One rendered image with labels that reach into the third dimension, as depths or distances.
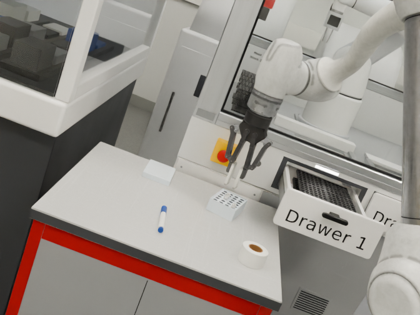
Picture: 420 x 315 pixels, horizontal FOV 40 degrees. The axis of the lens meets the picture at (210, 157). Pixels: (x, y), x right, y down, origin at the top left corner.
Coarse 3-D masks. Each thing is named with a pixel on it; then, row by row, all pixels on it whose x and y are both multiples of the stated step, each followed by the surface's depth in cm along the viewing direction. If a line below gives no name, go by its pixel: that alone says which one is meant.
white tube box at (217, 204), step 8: (224, 192) 174; (232, 192) 175; (216, 200) 166; (224, 200) 168; (232, 200) 171; (240, 200) 172; (208, 208) 166; (216, 208) 165; (224, 208) 164; (240, 208) 168; (224, 216) 164; (232, 216) 163
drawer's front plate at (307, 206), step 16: (288, 192) 156; (288, 208) 157; (304, 208) 157; (320, 208) 156; (336, 208) 156; (288, 224) 158; (304, 224) 158; (336, 224) 157; (352, 224) 157; (368, 224) 156; (320, 240) 159; (352, 240) 158; (368, 240) 158; (368, 256) 159
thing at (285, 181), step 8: (288, 168) 186; (296, 168) 190; (288, 176) 178; (296, 176) 191; (320, 176) 191; (280, 184) 181; (288, 184) 170; (280, 192) 175; (352, 192) 188; (280, 200) 170; (352, 200) 185; (360, 208) 174
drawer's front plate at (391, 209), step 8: (376, 192) 184; (376, 200) 184; (384, 200) 184; (392, 200) 183; (368, 208) 185; (376, 208) 185; (384, 208) 184; (392, 208) 184; (400, 208) 184; (368, 216) 186; (376, 216) 185; (384, 216) 185; (392, 216) 185; (400, 216) 185; (392, 224) 186
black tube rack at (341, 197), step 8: (304, 176) 183; (312, 176) 186; (296, 184) 181; (304, 184) 174; (312, 184) 178; (320, 184) 180; (328, 184) 183; (336, 184) 187; (312, 192) 169; (320, 192) 172; (328, 192) 176; (336, 192) 178; (344, 192) 181; (328, 200) 168; (336, 200) 171; (344, 200) 174; (352, 208) 169
